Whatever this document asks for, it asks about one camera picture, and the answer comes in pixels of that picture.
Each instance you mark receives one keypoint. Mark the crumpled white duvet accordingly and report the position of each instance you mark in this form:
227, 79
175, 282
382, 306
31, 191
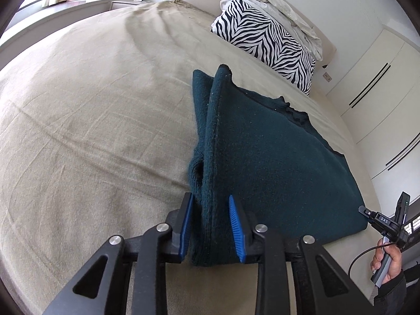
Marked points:
294, 23

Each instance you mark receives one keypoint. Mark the zebra print pillow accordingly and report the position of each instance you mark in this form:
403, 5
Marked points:
261, 36

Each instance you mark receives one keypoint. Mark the wall power socket right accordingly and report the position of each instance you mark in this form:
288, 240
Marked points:
327, 77

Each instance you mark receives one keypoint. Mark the grey bed frame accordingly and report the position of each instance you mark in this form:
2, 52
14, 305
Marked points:
42, 24

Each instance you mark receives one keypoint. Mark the dark teal knit sweater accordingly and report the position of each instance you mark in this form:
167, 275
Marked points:
267, 155

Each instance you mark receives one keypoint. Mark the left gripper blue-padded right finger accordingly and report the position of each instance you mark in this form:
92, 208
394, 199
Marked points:
295, 276

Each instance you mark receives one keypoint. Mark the white nightstand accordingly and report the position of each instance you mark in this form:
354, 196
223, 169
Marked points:
120, 4

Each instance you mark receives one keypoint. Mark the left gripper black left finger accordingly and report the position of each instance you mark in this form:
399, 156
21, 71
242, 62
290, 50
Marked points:
129, 268

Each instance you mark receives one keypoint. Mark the white wardrobe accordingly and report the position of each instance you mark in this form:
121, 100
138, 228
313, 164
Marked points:
378, 100

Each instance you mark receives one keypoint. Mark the beige bed sheet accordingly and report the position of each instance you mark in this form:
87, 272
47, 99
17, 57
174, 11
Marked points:
98, 129

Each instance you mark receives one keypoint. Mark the black jacket sleeve forearm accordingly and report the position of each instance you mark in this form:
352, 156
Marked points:
395, 298

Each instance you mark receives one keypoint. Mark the person's right hand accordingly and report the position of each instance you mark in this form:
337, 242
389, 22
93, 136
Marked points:
395, 266

